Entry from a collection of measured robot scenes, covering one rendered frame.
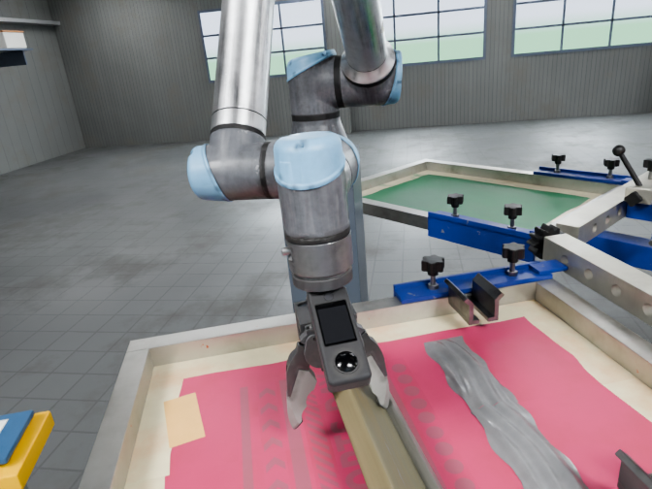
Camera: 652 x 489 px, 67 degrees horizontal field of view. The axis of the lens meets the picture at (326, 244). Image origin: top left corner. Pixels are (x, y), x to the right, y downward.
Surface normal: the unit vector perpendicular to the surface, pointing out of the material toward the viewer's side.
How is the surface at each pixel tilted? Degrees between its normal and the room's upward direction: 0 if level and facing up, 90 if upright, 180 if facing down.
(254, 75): 67
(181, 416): 0
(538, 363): 0
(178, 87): 90
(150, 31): 90
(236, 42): 56
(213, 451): 0
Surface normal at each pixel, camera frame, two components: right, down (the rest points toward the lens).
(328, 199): 0.44, 0.27
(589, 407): -0.08, -0.93
